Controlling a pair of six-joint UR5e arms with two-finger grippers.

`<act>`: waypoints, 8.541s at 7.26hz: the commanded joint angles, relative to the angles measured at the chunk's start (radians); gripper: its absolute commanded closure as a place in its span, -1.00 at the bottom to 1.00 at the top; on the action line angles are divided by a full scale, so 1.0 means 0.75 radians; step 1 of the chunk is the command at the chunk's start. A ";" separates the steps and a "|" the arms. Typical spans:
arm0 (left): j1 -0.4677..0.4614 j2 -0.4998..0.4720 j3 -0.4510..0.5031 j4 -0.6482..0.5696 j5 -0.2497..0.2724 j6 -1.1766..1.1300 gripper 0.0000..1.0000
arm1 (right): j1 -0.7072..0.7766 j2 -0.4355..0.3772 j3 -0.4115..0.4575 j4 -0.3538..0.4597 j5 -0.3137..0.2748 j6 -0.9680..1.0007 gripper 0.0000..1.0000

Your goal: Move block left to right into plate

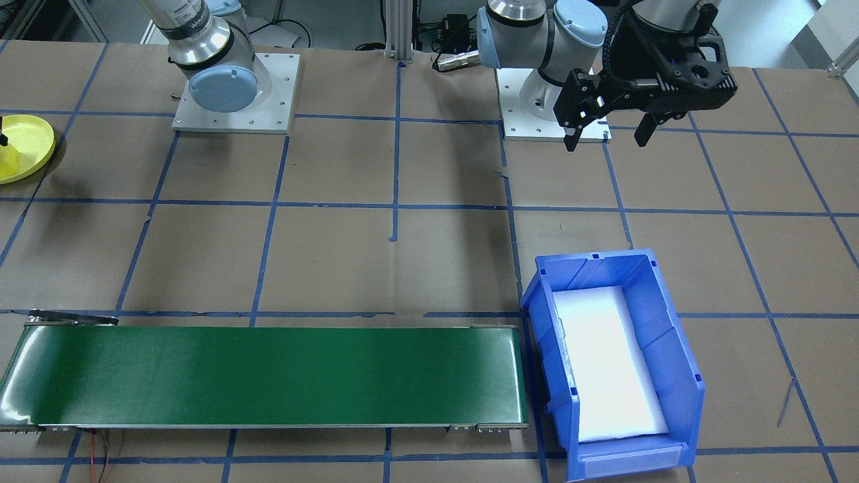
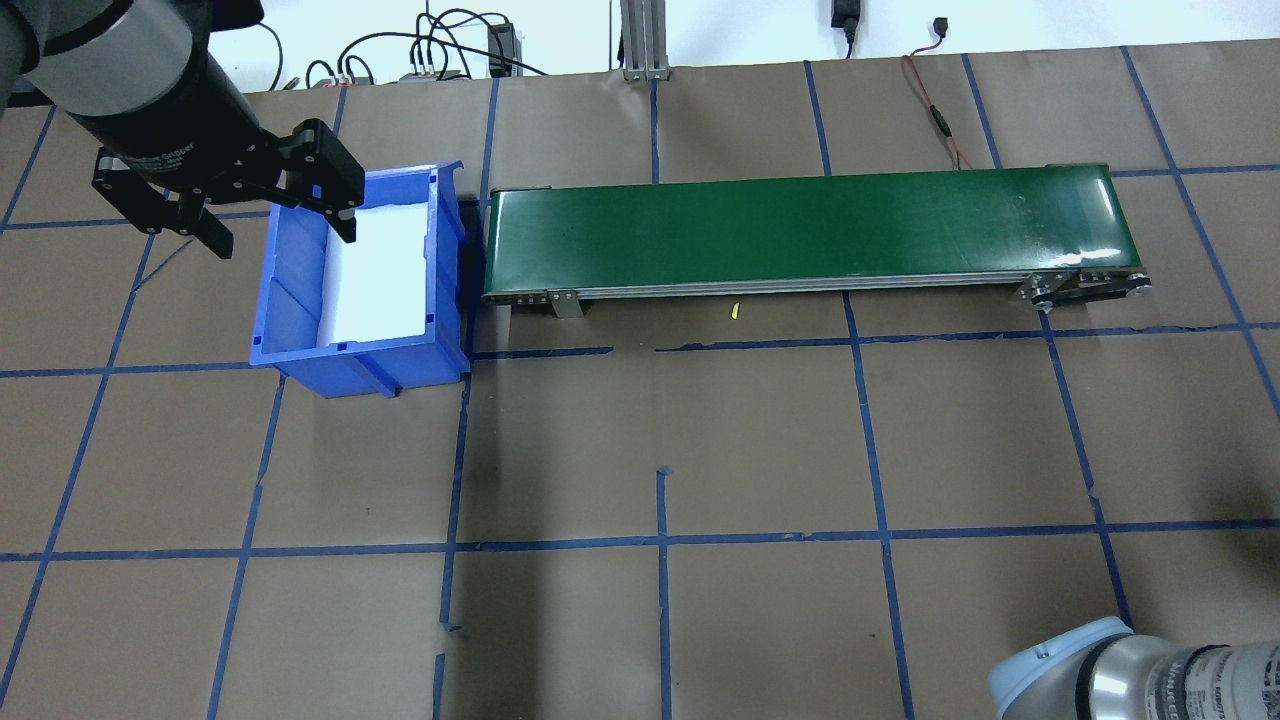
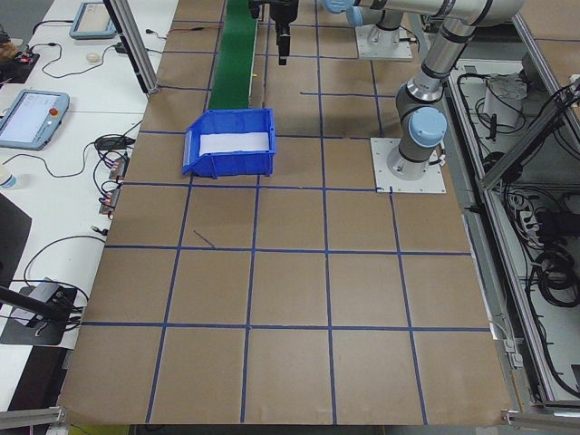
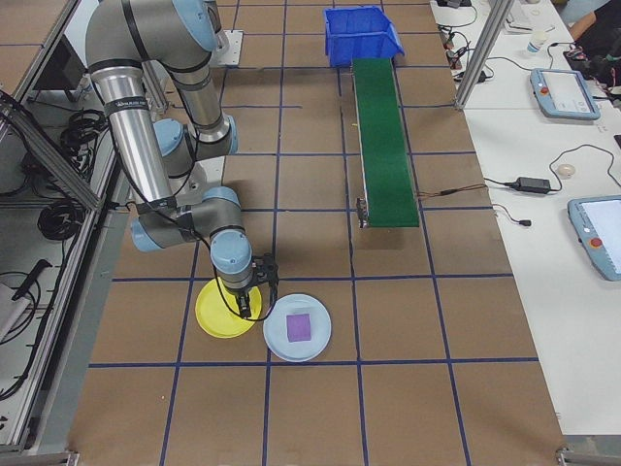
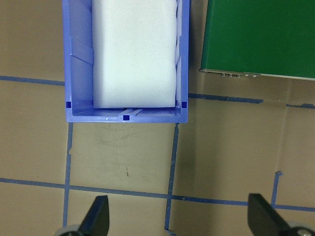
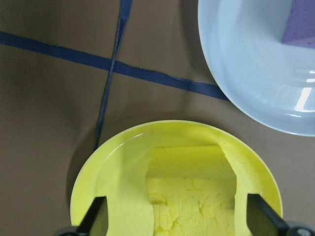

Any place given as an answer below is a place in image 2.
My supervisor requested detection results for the blue plastic bin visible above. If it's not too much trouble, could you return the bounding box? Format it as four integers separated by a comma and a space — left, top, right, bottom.
247, 160, 474, 400

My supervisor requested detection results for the black power brick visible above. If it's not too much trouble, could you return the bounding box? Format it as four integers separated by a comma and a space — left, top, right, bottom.
487, 22, 523, 77

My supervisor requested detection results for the green belt conveyor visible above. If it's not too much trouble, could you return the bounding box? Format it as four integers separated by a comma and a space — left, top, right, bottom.
482, 163, 1152, 321

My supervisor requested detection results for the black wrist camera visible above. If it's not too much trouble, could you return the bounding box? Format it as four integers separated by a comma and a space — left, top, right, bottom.
165, 0, 267, 33

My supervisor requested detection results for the aluminium profile post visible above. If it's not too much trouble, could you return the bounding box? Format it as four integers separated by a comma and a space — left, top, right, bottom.
620, 0, 673, 81

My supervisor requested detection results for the red black wire pair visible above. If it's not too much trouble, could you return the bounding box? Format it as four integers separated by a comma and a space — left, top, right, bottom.
903, 52, 979, 171

